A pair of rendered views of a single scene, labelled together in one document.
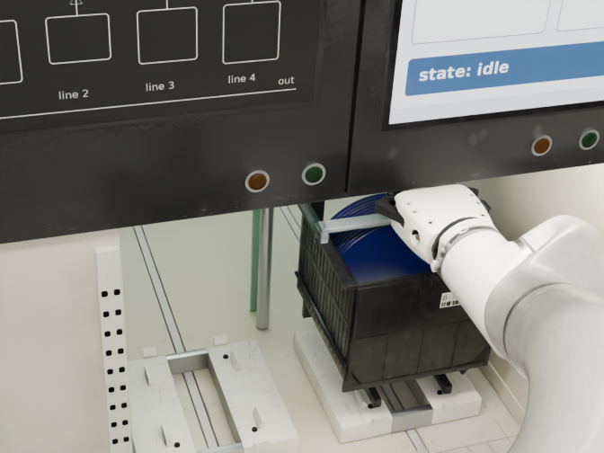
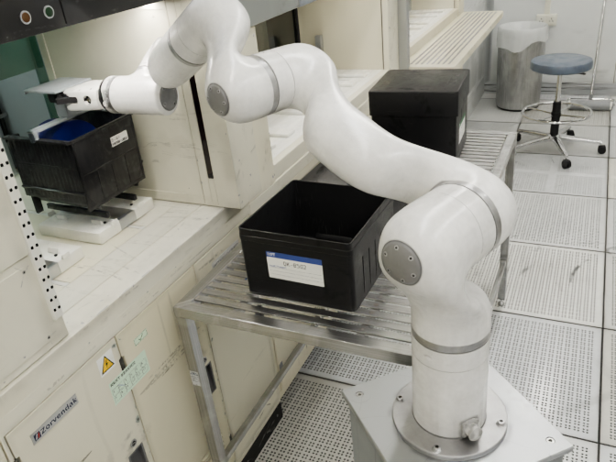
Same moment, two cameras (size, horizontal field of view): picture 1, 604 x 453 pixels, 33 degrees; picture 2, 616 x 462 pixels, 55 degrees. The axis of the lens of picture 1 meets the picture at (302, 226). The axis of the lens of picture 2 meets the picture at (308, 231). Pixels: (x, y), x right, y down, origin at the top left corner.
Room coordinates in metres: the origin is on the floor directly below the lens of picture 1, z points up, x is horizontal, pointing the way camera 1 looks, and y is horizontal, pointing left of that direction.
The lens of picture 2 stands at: (-0.32, 0.43, 1.53)
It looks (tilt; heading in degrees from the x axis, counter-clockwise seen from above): 28 degrees down; 318
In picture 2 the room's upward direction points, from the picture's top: 6 degrees counter-clockwise
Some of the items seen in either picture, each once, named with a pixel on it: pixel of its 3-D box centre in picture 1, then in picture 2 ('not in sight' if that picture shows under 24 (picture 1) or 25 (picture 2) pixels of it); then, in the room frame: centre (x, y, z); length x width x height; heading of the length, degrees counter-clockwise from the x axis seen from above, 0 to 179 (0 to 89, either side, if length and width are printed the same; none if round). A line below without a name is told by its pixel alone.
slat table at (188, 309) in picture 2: not in sight; (387, 304); (0.70, -0.82, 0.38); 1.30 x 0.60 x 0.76; 110
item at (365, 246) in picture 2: not in sight; (321, 240); (0.57, -0.43, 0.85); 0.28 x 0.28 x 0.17; 19
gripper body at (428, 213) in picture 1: (446, 224); (95, 93); (1.00, -0.17, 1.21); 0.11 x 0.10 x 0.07; 20
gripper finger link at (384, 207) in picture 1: (406, 212); (73, 98); (1.03, -0.12, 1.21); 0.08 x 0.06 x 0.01; 80
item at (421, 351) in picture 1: (397, 264); (76, 147); (1.11, -0.13, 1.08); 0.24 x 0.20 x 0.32; 110
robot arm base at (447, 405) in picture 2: not in sight; (449, 374); (0.08, -0.21, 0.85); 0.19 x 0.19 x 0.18
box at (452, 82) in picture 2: not in sight; (421, 116); (0.83, -1.20, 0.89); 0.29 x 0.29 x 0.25; 24
